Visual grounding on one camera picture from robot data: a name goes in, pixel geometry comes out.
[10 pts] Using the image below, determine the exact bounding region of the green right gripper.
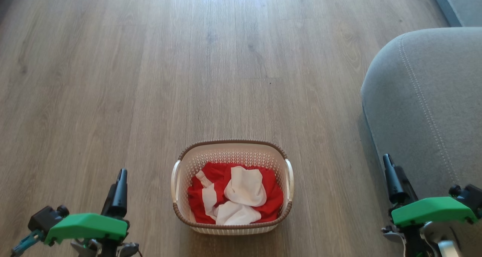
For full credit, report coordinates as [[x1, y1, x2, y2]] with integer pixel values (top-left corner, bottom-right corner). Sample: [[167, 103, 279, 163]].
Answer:
[[383, 154, 478, 228]]

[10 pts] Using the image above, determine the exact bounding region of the teal left gripper cable plug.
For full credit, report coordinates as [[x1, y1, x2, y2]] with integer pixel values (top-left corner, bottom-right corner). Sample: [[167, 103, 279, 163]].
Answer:
[[11, 230, 45, 257]]

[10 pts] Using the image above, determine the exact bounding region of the red cloth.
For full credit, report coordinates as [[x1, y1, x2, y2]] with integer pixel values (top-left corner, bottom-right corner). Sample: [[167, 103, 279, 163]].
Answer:
[[188, 162, 284, 224]]

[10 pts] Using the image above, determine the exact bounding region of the grey skirting board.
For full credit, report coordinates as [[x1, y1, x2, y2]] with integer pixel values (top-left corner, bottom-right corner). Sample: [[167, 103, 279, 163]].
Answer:
[[429, 0, 482, 27]]

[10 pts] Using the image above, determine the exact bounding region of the white plastic laundry basket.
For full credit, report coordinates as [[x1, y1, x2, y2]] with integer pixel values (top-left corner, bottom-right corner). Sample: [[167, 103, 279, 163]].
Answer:
[[171, 139, 294, 235]]

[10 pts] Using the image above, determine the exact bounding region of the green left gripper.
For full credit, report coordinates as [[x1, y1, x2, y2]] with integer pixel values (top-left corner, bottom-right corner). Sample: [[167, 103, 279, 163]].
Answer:
[[44, 169, 130, 246]]

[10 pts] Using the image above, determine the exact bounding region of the white cloth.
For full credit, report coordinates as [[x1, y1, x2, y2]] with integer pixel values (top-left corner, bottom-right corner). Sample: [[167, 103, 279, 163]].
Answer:
[[195, 166, 267, 226]]

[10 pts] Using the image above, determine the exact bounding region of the grey fabric sofa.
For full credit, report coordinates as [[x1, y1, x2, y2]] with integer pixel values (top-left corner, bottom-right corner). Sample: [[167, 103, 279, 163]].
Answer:
[[361, 27, 482, 257]]

